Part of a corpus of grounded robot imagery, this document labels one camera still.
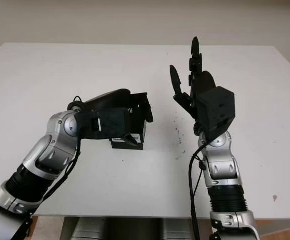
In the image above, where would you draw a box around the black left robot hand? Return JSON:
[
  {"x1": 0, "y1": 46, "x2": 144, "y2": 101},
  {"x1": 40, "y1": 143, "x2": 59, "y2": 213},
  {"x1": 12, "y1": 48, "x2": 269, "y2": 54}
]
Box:
[{"x1": 67, "y1": 88, "x2": 153, "y2": 146}]

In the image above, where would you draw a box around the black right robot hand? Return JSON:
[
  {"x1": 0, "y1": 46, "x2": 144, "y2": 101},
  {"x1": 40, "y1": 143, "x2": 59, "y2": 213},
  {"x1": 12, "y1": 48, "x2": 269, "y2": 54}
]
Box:
[{"x1": 169, "y1": 36, "x2": 218, "y2": 131}]

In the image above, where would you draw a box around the black printed box lid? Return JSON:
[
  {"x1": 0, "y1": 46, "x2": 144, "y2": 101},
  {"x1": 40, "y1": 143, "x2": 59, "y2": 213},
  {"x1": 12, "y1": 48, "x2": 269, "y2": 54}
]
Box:
[{"x1": 109, "y1": 92, "x2": 148, "y2": 144}]

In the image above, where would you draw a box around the black box base foam insert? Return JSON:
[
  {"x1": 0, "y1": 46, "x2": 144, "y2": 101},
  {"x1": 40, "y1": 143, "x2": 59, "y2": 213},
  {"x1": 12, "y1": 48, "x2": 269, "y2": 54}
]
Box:
[{"x1": 110, "y1": 138, "x2": 144, "y2": 151}]

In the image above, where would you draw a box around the grey robot left thigh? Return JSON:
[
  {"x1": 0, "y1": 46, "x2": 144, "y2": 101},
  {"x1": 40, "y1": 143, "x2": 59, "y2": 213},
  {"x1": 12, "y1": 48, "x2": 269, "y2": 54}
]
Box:
[{"x1": 71, "y1": 216, "x2": 110, "y2": 240}]

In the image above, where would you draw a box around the grey robot thigh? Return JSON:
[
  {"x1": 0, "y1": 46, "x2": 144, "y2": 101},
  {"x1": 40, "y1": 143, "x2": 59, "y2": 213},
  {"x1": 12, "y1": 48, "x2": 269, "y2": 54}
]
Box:
[
  {"x1": 71, "y1": 216, "x2": 110, "y2": 240},
  {"x1": 159, "y1": 217, "x2": 193, "y2": 240}
]

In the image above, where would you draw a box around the white table leg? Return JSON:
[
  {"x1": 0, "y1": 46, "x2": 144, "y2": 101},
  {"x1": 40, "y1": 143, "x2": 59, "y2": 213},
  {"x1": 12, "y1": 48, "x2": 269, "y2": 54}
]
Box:
[{"x1": 61, "y1": 216, "x2": 79, "y2": 240}]

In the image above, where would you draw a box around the grey robot right thigh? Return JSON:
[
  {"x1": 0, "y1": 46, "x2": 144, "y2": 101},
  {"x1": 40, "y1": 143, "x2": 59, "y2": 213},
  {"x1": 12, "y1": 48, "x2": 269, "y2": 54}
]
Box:
[{"x1": 159, "y1": 217, "x2": 193, "y2": 240}]

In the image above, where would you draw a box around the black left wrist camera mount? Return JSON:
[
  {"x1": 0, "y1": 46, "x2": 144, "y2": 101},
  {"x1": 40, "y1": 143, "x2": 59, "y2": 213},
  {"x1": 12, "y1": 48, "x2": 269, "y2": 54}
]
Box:
[{"x1": 74, "y1": 107, "x2": 131, "y2": 141}]

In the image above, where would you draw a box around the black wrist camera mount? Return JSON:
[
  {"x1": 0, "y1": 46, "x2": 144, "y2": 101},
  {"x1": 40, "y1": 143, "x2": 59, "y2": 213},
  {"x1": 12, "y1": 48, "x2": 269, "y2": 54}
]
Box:
[
  {"x1": 196, "y1": 86, "x2": 236, "y2": 140},
  {"x1": 74, "y1": 107, "x2": 131, "y2": 141}
]

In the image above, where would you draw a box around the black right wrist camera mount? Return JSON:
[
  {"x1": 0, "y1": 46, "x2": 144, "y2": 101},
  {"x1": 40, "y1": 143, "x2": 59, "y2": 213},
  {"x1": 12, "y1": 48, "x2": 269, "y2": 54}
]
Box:
[{"x1": 196, "y1": 86, "x2": 236, "y2": 140}]

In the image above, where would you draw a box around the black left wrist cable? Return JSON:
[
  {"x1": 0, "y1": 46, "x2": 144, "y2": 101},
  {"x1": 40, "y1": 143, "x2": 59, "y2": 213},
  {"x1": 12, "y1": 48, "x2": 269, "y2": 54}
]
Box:
[{"x1": 41, "y1": 95, "x2": 85, "y2": 201}]

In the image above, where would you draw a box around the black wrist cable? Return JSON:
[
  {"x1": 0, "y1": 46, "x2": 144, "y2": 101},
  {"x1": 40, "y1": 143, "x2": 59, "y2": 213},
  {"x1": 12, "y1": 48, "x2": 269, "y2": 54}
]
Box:
[
  {"x1": 189, "y1": 142, "x2": 211, "y2": 240},
  {"x1": 41, "y1": 95, "x2": 85, "y2": 201}
]

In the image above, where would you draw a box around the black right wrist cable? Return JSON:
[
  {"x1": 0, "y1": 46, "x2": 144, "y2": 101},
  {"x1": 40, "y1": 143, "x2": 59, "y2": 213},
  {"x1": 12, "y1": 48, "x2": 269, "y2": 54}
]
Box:
[{"x1": 189, "y1": 142, "x2": 211, "y2": 240}]

